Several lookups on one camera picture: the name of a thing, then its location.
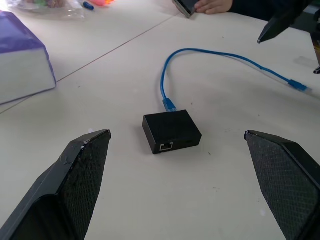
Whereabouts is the person's bare hand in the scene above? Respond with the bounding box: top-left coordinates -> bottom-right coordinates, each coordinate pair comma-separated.
194,0 -> 235,15

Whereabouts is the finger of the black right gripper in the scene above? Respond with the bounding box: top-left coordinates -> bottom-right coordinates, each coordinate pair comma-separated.
256,0 -> 313,45
309,29 -> 320,75

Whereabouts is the purple and white box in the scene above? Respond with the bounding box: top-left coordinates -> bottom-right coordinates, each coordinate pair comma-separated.
0,10 -> 57,105

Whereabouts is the clear plastic bag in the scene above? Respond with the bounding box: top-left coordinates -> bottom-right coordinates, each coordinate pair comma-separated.
6,0 -> 87,22

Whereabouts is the blue Ethernet cable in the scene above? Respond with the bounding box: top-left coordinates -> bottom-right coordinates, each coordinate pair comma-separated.
159,47 -> 313,113

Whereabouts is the black network adapter box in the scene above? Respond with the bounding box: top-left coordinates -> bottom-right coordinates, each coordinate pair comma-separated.
142,109 -> 203,156

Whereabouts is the grey smartphone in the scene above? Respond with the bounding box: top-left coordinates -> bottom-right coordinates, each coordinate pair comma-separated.
171,0 -> 201,19

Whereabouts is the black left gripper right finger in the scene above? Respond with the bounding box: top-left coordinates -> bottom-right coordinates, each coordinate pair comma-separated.
243,129 -> 320,240

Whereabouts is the blue marker pen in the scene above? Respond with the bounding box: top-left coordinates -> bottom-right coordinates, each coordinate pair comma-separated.
79,0 -> 95,11

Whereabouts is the person's dark sleeve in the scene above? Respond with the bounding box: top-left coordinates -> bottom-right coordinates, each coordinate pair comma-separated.
226,0 -> 283,22

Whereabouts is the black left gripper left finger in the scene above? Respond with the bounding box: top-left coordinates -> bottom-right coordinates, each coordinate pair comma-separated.
0,129 -> 112,240

